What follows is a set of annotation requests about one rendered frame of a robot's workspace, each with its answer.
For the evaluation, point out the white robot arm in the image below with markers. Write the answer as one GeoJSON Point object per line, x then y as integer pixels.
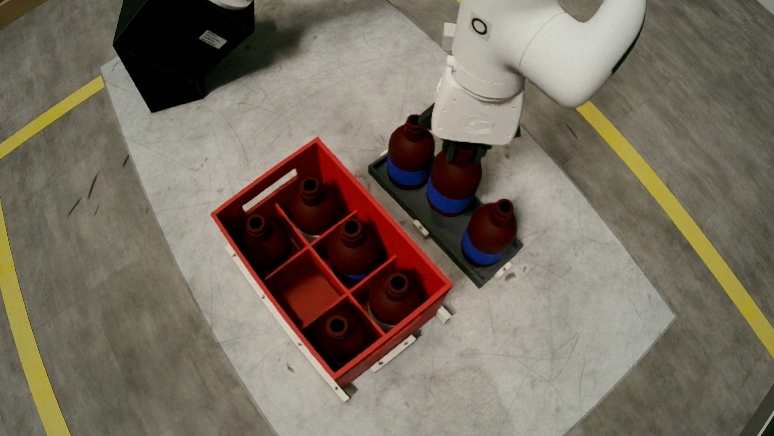
{"type": "Point", "coordinates": [498, 44]}

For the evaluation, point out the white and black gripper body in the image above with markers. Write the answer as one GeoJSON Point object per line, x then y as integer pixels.
{"type": "Point", "coordinates": [458, 115]}

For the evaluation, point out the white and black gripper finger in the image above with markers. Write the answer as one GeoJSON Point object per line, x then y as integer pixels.
{"type": "Point", "coordinates": [480, 152]}
{"type": "Point", "coordinates": [425, 121]}

